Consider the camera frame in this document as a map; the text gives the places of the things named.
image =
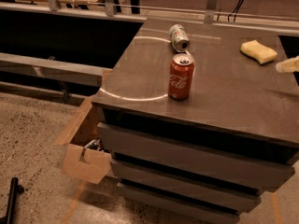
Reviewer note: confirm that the black metal leg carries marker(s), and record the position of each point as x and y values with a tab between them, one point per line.
15	189

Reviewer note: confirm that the middle grey drawer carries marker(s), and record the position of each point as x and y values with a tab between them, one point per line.
225	200

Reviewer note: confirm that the silver 7up can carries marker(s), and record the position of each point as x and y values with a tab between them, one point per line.
179	38

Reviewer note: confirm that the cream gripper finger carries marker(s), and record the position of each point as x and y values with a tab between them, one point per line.
288	66

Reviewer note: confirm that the grey drawer cabinet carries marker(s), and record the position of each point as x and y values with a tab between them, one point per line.
235	105

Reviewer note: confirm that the metal railing frame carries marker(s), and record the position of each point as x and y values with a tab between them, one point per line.
13	12

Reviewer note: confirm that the yellow sponge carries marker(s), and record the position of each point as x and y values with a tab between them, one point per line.
259	52

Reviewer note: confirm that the top grey drawer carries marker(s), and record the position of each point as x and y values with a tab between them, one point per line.
247	172

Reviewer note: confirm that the bottom grey drawer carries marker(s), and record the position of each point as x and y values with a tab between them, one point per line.
176	206

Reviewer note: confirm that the open cardboard box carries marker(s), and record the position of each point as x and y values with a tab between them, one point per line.
80	161

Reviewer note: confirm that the red coca-cola can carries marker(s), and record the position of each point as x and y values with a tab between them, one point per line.
180	76

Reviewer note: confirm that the grey drawer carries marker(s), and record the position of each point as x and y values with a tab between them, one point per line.
176	206
247	172
225	200

